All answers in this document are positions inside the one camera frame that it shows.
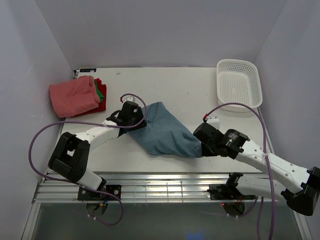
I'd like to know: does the blue t shirt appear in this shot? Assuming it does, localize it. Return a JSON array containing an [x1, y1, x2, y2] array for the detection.
[[128, 102, 202, 158]]

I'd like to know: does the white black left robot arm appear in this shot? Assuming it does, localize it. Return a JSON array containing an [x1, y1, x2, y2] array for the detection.
[[48, 100, 147, 200]]

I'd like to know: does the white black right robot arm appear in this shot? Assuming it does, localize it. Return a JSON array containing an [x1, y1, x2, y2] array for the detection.
[[193, 122, 320, 216]]

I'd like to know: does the green folded t shirt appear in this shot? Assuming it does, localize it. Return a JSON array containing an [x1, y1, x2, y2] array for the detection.
[[94, 78, 105, 102]]

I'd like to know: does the dark red folded t shirt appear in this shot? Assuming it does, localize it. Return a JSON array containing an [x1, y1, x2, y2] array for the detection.
[[66, 78, 107, 117]]

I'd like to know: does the pink folded t shirt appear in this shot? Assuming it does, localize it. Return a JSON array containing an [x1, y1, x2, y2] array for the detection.
[[49, 75, 100, 118]]

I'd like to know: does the white perforated plastic basket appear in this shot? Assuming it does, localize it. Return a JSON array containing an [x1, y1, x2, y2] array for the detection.
[[216, 59, 263, 113]]

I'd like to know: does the blue label sticker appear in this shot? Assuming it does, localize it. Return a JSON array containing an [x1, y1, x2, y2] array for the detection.
[[79, 68, 97, 73]]

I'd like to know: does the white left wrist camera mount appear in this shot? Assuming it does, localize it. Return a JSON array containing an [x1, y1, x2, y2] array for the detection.
[[120, 94, 136, 103]]

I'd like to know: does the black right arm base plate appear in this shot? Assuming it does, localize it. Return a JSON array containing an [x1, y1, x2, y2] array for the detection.
[[207, 183, 256, 201]]

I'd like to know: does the aluminium table front rail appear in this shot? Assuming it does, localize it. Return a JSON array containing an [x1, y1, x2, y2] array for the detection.
[[31, 171, 301, 205]]

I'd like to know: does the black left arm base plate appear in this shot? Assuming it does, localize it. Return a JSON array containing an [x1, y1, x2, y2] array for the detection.
[[76, 184, 122, 201]]

